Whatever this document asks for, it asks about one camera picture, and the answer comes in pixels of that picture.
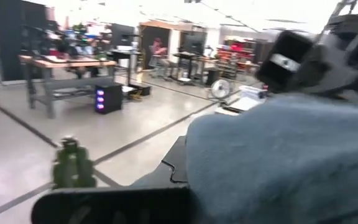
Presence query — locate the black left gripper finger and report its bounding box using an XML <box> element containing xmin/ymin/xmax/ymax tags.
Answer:
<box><xmin>30</xmin><ymin>135</ymin><xmax>200</xmax><ymax>224</ymax></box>

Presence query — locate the dark blue hat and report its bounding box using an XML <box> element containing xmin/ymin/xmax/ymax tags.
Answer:
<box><xmin>185</xmin><ymin>92</ymin><xmax>358</xmax><ymax>224</ymax></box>

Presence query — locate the green cactus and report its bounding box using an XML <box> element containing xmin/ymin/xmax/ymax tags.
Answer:
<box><xmin>51</xmin><ymin>136</ymin><xmax>98</xmax><ymax>190</ymax></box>

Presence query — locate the white box stack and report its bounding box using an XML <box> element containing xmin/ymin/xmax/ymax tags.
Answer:
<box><xmin>214</xmin><ymin>85</ymin><xmax>269</xmax><ymax>116</ymax></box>

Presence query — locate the shelf with red items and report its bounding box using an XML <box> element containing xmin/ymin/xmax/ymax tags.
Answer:
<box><xmin>215</xmin><ymin>39</ymin><xmax>260</xmax><ymax>81</ymax></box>

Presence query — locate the black computer tower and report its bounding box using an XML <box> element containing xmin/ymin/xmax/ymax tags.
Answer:
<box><xmin>94</xmin><ymin>82</ymin><xmax>124</xmax><ymax>115</ymax></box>

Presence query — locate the black floor box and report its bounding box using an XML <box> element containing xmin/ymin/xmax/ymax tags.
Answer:
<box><xmin>127</xmin><ymin>82</ymin><xmax>152</xmax><ymax>97</ymax></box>

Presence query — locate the white floor fan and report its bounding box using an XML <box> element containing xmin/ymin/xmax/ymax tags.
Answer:
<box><xmin>209</xmin><ymin>78</ymin><xmax>231</xmax><ymax>100</ymax></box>

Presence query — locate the black desk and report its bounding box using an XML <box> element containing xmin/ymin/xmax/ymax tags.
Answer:
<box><xmin>172</xmin><ymin>51</ymin><xmax>222</xmax><ymax>87</ymax></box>

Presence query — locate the black monitor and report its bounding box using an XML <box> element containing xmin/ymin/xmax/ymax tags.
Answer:
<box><xmin>181</xmin><ymin>30</ymin><xmax>207</xmax><ymax>56</ymax></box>

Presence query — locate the wooden workbench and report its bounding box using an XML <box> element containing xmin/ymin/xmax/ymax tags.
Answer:
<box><xmin>19</xmin><ymin>54</ymin><xmax>118</xmax><ymax>119</ymax></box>

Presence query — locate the person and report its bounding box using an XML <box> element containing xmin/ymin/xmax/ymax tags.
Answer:
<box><xmin>149</xmin><ymin>37</ymin><xmax>169</xmax><ymax>68</ymax></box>

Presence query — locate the black cabinet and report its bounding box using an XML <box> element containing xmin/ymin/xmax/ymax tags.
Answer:
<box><xmin>0</xmin><ymin>0</ymin><xmax>48</xmax><ymax>84</ymax></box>

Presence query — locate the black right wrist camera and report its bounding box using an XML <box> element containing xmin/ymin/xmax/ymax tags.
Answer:
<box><xmin>255</xmin><ymin>30</ymin><xmax>315</xmax><ymax>93</ymax></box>

